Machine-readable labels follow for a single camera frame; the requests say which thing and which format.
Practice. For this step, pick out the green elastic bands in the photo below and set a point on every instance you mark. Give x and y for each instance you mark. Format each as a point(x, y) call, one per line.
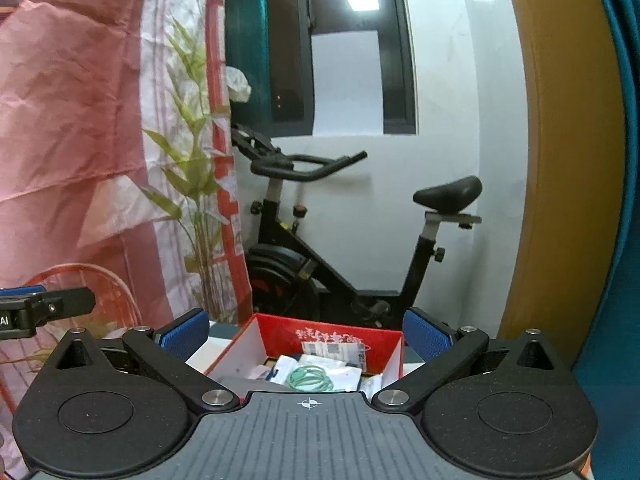
point(310, 379)

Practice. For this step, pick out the red cardboard box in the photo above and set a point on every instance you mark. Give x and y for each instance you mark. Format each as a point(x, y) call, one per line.
point(285, 332)

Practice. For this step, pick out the white paper sheet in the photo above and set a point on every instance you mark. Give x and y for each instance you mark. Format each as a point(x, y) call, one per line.
point(347, 85)

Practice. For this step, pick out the clear plastic packet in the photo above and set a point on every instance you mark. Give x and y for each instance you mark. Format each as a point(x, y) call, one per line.
point(342, 370)

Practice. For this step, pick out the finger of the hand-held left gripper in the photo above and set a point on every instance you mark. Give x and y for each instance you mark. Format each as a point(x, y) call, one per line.
point(22, 290)
point(65, 305)

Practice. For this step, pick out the yellow wooden door frame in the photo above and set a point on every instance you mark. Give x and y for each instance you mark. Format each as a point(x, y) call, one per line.
point(560, 160)

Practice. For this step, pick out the dark framed window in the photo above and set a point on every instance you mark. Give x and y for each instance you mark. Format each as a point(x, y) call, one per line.
point(400, 60)

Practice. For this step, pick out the dark teal window curtain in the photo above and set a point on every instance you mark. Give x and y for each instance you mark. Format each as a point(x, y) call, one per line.
point(245, 20)

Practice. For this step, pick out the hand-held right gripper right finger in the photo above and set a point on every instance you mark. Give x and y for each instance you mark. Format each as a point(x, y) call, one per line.
point(429, 335)

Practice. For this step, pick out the orange object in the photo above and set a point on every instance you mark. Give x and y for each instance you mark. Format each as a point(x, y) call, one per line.
point(587, 470)

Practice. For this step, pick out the small white packet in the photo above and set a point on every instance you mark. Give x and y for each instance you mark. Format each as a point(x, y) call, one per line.
point(285, 367)

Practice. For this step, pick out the black exercise bike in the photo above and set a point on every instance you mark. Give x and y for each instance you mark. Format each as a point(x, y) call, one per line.
point(280, 270)

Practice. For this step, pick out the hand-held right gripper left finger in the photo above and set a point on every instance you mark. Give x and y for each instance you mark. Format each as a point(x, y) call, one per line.
point(184, 336)

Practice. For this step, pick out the white plastic bag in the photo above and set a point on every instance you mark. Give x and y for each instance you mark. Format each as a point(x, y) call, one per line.
point(239, 85)

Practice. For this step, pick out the teal fabric curtain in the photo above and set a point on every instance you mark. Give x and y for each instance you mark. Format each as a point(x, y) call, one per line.
point(612, 335)

